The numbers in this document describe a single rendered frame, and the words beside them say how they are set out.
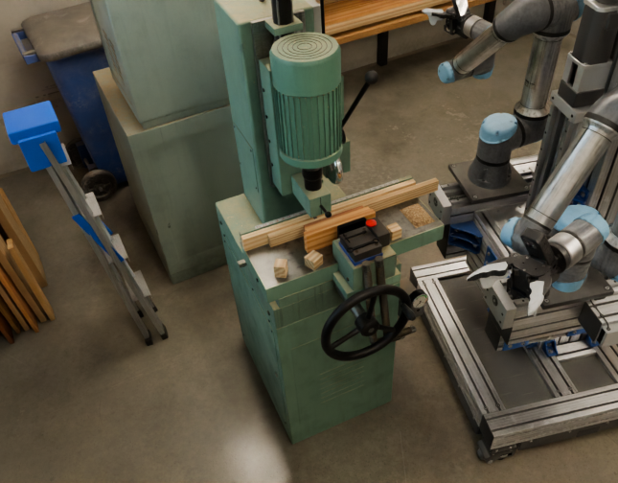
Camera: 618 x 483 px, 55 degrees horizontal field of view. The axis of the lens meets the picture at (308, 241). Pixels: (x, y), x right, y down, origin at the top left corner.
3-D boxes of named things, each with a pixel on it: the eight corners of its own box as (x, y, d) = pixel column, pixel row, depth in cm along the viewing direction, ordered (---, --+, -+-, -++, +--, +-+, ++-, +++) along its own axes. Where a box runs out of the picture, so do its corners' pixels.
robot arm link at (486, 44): (526, 28, 168) (443, 93, 215) (556, 19, 171) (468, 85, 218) (511, -10, 169) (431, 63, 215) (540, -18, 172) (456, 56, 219)
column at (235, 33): (264, 230, 203) (236, 24, 154) (242, 195, 218) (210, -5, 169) (324, 211, 209) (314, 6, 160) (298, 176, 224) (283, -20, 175)
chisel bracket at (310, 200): (310, 222, 177) (309, 200, 171) (292, 195, 187) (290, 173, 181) (332, 215, 179) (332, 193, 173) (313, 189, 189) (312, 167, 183)
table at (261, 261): (279, 327, 167) (277, 312, 163) (242, 259, 188) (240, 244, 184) (461, 257, 183) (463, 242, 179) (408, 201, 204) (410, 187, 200)
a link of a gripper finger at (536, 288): (541, 333, 117) (540, 301, 124) (544, 311, 114) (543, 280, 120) (524, 332, 118) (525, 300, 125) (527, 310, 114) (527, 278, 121)
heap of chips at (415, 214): (416, 228, 185) (416, 223, 184) (399, 210, 192) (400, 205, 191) (435, 221, 187) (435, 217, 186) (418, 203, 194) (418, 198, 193)
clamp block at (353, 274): (352, 292, 171) (352, 270, 165) (331, 263, 180) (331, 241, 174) (397, 275, 175) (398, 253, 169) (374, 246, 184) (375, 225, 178)
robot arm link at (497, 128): (469, 149, 211) (473, 117, 202) (498, 139, 215) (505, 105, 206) (491, 167, 203) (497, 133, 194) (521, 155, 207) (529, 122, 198)
